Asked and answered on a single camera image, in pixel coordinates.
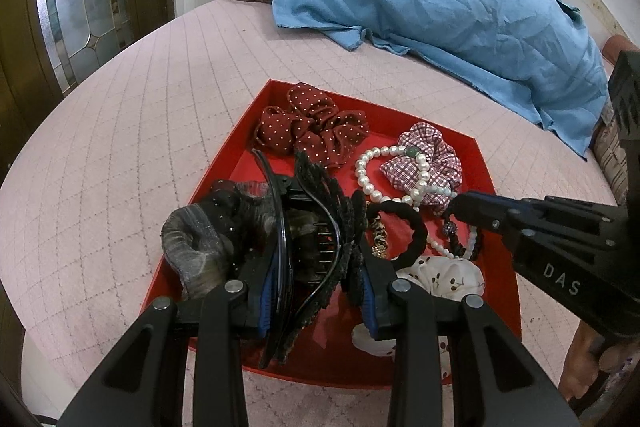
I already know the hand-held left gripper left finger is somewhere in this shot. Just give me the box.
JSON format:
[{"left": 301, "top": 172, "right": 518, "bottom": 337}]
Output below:
[{"left": 57, "top": 252, "right": 281, "bottom": 427}]

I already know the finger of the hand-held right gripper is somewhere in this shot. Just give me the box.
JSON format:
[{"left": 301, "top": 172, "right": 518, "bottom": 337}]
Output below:
[
  {"left": 446, "top": 191, "right": 532, "bottom": 254},
  {"left": 500, "top": 194, "right": 623, "bottom": 222}
]

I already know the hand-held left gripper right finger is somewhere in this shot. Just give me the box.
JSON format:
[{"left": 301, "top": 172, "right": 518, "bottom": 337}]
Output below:
[{"left": 360, "top": 251, "right": 581, "bottom": 427}]

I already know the black bead bracelet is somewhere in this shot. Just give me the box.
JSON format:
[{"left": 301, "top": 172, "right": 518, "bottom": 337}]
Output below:
[{"left": 440, "top": 212, "right": 485, "bottom": 262}]

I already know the black hair tie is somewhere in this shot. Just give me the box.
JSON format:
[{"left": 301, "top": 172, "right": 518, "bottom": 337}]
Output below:
[{"left": 367, "top": 200, "right": 431, "bottom": 269}]

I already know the black hair claw clip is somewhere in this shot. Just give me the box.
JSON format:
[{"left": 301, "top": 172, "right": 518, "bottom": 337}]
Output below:
[{"left": 249, "top": 148, "right": 372, "bottom": 369}]

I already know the pearl bracelet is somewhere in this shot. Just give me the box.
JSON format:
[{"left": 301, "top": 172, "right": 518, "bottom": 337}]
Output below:
[{"left": 354, "top": 145, "right": 459, "bottom": 208}]

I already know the red tray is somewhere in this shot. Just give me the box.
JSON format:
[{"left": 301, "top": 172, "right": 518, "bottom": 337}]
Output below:
[{"left": 140, "top": 78, "right": 523, "bottom": 390}]

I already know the person's right hand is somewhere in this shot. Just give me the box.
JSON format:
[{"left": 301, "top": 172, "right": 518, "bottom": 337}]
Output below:
[{"left": 559, "top": 321, "right": 628, "bottom": 413}]

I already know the white cherry print scrunchie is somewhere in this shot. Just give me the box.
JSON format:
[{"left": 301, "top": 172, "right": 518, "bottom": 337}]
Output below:
[{"left": 350, "top": 254, "right": 487, "bottom": 380}]

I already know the pink plaid scrunchie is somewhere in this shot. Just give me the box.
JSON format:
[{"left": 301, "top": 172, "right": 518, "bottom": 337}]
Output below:
[{"left": 378, "top": 122, "right": 464, "bottom": 216}]

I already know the striped cushion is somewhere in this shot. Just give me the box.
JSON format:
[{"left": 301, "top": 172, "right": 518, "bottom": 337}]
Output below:
[{"left": 591, "top": 106, "right": 632, "bottom": 204}]

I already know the dark grey scrunchie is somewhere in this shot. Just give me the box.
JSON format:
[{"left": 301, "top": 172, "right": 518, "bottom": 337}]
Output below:
[{"left": 159, "top": 179, "right": 282, "bottom": 304}]

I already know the pink brown cushion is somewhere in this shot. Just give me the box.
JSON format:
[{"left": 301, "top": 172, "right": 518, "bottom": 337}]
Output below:
[{"left": 601, "top": 34, "right": 632, "bottom": 64}]

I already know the red polka dot scrunchie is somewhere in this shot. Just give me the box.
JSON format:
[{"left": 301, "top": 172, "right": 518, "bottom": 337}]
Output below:
[{"left": 252, "top": 82, "right": 369, "bottom": 168}]

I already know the blue shirt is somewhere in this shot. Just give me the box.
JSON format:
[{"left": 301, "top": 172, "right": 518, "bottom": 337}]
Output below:
[{"left": 272, "top": 0, "right": 612, "bottom": 161}]

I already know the wooden door with stained glass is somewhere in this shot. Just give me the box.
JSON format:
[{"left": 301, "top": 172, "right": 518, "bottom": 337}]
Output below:
[{"left": 0, "top": 0, "right": 177, "bottom": 168}]

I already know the small white bead bracelet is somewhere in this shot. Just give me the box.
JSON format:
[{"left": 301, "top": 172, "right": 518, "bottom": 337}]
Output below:
[{"left": 422, "top": 226, "right": 479, "bottom": 258}]

